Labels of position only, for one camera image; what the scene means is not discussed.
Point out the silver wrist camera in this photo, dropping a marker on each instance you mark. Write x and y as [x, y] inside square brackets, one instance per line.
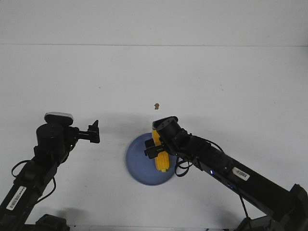
[60, 118]

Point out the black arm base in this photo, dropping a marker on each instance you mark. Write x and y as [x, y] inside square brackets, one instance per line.
[272, 222]
[45, 223]

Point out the yellow corn cob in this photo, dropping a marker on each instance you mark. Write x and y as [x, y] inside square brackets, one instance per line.
[162, 162]

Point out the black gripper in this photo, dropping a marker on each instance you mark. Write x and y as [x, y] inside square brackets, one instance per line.
[152, 150]
[92, 134]

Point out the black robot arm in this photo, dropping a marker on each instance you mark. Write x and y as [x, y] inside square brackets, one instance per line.
[55, 141]
[265, 195]

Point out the blue round plate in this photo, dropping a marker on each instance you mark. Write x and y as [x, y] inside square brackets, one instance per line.
[142, 168]

